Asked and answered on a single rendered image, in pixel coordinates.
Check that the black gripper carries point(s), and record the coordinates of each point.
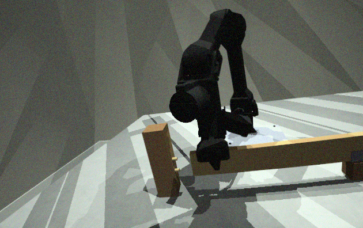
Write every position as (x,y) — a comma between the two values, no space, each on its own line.
(213,147)

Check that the long wooden rail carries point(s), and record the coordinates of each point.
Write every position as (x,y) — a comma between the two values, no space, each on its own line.
(284,154)

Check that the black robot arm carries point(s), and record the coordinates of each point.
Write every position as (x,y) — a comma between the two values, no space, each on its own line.
(197,84)

